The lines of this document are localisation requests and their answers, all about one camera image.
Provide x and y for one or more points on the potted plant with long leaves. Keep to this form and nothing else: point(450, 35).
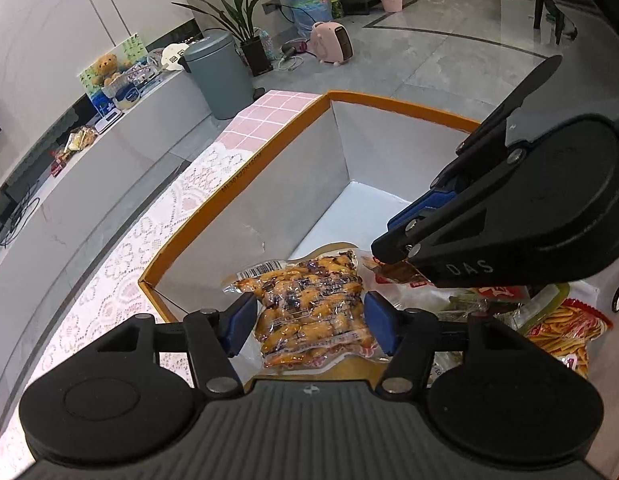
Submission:
point(242, 20)

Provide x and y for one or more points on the pink hair dryer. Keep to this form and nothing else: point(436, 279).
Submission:
point(294, 50)

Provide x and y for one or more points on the white box with orange rim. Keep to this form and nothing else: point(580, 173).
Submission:
point(269, 200)

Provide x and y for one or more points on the brown snack packet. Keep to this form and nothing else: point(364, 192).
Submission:
point(399, 272)

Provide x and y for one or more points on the pink checked tablecloth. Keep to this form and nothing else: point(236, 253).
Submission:
point(274, 117)

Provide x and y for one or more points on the white jar with blue lid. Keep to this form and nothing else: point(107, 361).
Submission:
point(128, 99)

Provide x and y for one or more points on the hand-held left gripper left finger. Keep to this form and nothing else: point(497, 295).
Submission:
point(239, 325)

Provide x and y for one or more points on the basket of small goods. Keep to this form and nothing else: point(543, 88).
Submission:
point(139, 74)

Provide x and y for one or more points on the red and white snack packet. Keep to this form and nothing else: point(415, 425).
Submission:
point(494, 292)

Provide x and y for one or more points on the blue water bottle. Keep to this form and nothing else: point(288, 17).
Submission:
point(309, 7)

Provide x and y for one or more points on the clear packet of orange snacks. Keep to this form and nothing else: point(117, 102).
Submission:
point(304, 305)

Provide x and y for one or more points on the grey pedal bin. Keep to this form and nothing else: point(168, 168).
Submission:
point(219, 77)

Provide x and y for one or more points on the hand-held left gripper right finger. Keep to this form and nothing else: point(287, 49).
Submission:
point(378, 325)

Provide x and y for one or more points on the pile of snack packets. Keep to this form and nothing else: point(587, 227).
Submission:
point(76, 147)

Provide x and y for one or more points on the white marble television cabinet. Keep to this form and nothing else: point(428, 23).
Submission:
point(114, 175)

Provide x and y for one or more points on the small kitchen scale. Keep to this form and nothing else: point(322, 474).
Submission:
point(108, 121)

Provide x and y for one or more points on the brown teddy bear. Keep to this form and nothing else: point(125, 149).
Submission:
point(108, 67)

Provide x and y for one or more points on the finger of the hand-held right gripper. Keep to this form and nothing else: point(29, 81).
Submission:
point(424, 207)
point(454, 250)

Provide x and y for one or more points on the blue and white carton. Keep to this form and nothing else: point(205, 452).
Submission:
point(102, 105)

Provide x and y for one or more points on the pink space heater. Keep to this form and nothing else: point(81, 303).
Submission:
point(332, 42)

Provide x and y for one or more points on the wall socket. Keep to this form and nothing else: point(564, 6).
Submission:
point(270, 7)

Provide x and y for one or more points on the white round hand fan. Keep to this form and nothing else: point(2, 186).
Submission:
point(173, 56)

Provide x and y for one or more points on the green picture board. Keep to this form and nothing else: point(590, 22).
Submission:
point(134, 49)

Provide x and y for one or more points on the red packet of orange sticks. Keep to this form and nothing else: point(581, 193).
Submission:
point(569, 335)

